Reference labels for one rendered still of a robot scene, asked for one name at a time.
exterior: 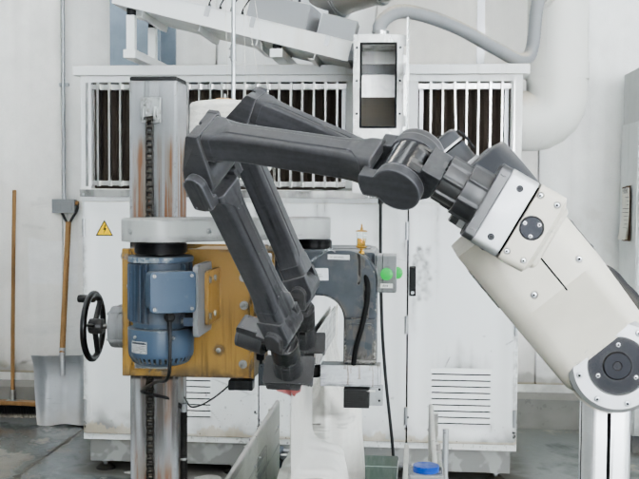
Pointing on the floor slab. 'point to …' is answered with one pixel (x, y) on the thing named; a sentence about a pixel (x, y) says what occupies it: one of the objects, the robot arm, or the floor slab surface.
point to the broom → (10, 408)
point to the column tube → (172, 98)
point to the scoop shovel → (60, 367)
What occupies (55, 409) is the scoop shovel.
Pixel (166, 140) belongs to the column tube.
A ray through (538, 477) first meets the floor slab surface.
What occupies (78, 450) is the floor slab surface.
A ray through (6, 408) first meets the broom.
